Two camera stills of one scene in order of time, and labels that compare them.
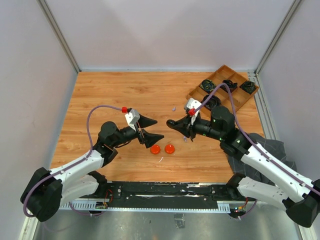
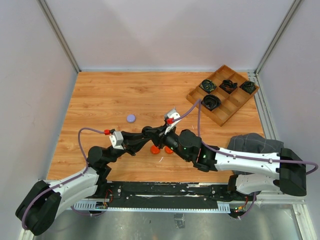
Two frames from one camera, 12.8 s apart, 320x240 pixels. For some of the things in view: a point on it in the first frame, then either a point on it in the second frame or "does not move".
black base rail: x=165 y=195 does not move
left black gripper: x=149 y=139 → x=133 y=142
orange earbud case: x=169 y=149 does not move
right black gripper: x=188 y=129 → x=158 y=140
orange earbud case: x=155 y=149 does not move
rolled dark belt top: x=231 y=85 does not move
